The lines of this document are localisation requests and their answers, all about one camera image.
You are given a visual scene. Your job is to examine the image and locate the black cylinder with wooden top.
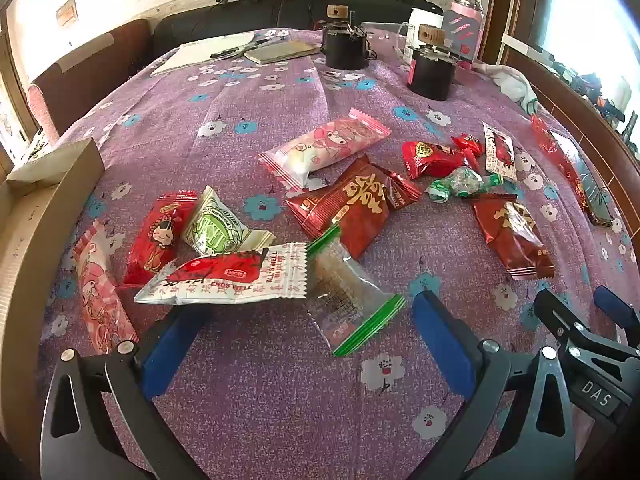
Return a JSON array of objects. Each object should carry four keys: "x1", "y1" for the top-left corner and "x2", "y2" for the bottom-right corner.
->
[
  {"x1": 406, "y1": 24, "x2": 458, "y2": 101},
  {"x1": 320, "y1": 4, "x2": 368, "y2": 70}
]

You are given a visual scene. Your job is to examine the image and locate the pink thermos bottle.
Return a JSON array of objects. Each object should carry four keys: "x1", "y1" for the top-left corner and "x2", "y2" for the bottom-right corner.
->
[{"x1": 442, "y1": 0, "x2": 485, "y2": 68}]

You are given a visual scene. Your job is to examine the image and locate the white paper sheet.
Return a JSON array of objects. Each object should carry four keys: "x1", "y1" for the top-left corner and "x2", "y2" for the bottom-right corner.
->
[{"x1": 150, "y1": 31, "x2": 256, "y2": 76}]

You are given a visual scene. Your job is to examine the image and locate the small red candy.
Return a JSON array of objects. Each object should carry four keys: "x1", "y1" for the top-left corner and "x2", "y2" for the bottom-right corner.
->
[{"x1": 452, "y1": 133, "x2": 484, "y2": 166}]

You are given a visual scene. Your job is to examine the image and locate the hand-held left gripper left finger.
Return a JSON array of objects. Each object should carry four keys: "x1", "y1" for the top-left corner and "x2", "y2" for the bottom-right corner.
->
[{"x1": 39, "y1": 304, "x2": 213, "y2": 480}]

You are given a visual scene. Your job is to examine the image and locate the white and red snack packet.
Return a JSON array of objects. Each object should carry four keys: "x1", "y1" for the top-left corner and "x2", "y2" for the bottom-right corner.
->
[{"x1": 134, "y1": 242, "x2": 308, "y2": 306}]

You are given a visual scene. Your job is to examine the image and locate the green wrapped candy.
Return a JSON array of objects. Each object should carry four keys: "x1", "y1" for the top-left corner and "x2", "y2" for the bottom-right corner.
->
[{"x1": 426, "y1": 166, "x2": 503, "y2": 203}]

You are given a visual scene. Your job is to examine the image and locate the slim white red-print packet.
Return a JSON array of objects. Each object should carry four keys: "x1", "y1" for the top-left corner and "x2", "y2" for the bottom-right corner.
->
[{"x1": 482, "y1": 121, "x2": 517, "y2": 181}]

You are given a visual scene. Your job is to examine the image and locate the bright red snack packet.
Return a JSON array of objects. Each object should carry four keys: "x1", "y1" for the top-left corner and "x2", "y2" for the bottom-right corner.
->
[{"x1": 402, "y1": 141, "x2": 473, "y2": 180}]

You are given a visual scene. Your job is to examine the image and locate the green and white snack packet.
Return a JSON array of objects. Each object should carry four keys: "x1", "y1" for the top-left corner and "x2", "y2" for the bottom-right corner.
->
[{"x1": 182, "y1": 186, "x2": 277, "y2": 257}]

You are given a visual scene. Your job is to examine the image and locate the dark red gold-print packet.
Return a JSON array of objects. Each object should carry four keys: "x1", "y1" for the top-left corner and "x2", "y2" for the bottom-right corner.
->
[
  {"x1": 286, "y1": 156, "x2": 423, "y2": 259},
  {"x1": 472, "y1": 194, "x2": 556, "y2": 280}
]

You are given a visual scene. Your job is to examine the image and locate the white cloth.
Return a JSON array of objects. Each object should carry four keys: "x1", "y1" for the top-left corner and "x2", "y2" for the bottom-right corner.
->
[{"x1": 472, "y1": 60, "x2": 538, "y2": 113}]

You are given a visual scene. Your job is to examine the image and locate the red foil packet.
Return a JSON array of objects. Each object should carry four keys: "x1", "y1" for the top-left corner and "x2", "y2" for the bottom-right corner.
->
[{"x1": 531, "y1": 114, "x2": 588, "y2": 201}]

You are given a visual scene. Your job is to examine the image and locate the brown armchair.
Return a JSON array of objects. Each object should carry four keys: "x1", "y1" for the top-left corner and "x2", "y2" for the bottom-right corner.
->
[{"x1": 27, "y1": 19, "x2": 153, "y2": 138}]

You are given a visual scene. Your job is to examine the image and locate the dark smartphone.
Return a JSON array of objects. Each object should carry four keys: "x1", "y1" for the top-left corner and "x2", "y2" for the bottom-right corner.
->
[{"x1": 550, "y1": 130, "x2": 613, "y2": 226}]

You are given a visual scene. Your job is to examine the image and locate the pink cartoon snack packet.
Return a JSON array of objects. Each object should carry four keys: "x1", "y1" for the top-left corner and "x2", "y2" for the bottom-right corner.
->
[
  {"x1": 74, "y1": 220, "x2": 138, "y2": 356},
  {"x1": 257, "y1": 108, "x2": 392, "y2": 188}
]

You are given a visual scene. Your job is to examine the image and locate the black sofa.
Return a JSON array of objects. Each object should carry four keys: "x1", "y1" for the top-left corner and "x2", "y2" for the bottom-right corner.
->
[{"x1": 152, "y1": 0, "x2": 443, "y2": 58}]

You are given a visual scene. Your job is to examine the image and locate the brown wooden headboard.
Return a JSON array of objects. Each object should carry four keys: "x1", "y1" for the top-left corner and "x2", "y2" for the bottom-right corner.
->
[{"x1": 500, "y1": 34, "x2": 640, "y2": 311}]

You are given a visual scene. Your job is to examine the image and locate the red doll-print snack packet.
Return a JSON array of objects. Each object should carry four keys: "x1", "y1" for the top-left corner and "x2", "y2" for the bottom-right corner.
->
[{"x1": 122, "y1": 191, "x2": 198, "y2": 288}]

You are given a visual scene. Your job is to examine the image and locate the white cup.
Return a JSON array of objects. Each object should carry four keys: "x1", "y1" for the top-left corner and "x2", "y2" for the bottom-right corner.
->
[{"x1": 407, "y1": 8, "x2": 445, "y2": 61}]

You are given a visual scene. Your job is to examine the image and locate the clear green-edged snack packet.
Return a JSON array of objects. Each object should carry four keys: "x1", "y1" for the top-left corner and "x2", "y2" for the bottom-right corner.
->
[{"x1": 306, "y1": 225, "x2": 407, "y2": 357}]

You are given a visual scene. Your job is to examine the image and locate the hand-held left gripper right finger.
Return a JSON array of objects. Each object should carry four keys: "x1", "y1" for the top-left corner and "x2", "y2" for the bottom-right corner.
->
[{"x1": 410, "y1": 290, "x2": 573, "y2": 480}]

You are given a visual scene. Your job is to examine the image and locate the clear plastic jug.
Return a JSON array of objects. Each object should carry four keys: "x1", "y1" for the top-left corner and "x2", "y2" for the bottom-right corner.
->
[{"x1": 360, "y1": 21, "x2": 413, "y2": 61}]

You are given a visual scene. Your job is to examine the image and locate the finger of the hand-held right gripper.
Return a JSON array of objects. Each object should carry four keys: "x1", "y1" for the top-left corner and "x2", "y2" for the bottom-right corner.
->
[
  {"x1": 594, "y1": 285, "x2": 640, "y2": 346},
  {"x1": 534, "y1": 288, "x2": 593, "y2": 356}
]

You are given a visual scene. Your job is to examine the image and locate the brown cardboard box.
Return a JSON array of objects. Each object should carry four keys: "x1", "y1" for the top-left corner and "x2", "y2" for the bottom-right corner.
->
[{"x1": 0, "y1": 137, "x2": 106, "y2": 441}]

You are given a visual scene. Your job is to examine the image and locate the black pen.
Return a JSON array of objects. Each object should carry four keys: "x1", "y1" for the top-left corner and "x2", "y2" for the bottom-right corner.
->
[{"x1": 210, "y1": 42, "x2": 258, "y2": 59}]

